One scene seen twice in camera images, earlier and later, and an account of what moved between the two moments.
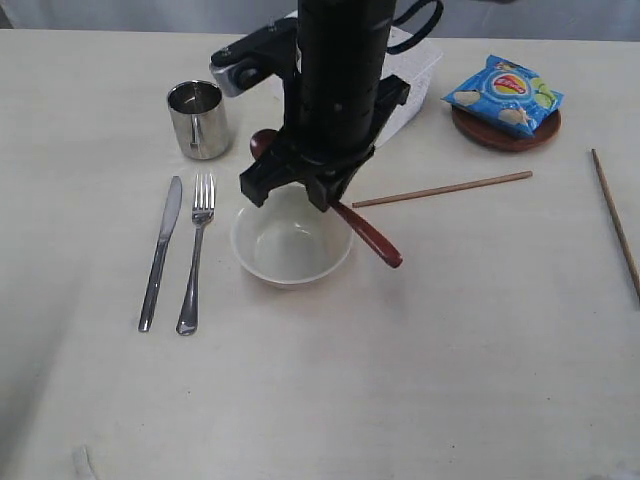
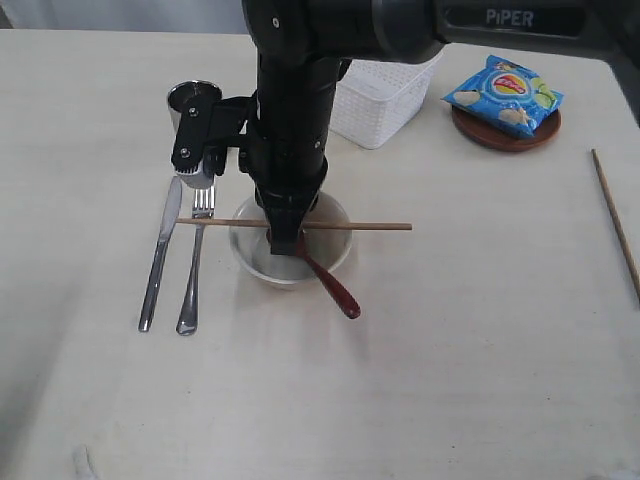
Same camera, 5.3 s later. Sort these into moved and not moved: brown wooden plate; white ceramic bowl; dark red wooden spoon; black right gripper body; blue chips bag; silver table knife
Moved: dark red wooden spoon; black right gripper body
Not moved: brown wooden plate; blue chips bag; silver table knife; white ceramic bowl
